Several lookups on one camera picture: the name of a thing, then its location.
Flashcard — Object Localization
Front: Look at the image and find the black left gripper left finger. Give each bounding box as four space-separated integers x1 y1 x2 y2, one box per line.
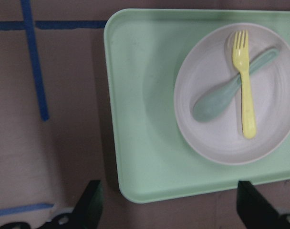
40 180 103 229

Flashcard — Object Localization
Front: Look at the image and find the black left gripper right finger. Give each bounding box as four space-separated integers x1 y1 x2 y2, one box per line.
236 181 290 229

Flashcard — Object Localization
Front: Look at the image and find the teal plastic spoon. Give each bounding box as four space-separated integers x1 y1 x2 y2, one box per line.
192 48 280 122

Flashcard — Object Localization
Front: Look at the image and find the white round plate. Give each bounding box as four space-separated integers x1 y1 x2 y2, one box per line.
174 23 290 165

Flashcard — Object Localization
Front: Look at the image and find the yellow plastic fork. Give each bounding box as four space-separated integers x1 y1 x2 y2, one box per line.
232 30 257 139

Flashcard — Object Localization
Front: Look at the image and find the light green tray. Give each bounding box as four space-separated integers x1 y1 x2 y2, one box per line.
104 9 290 203

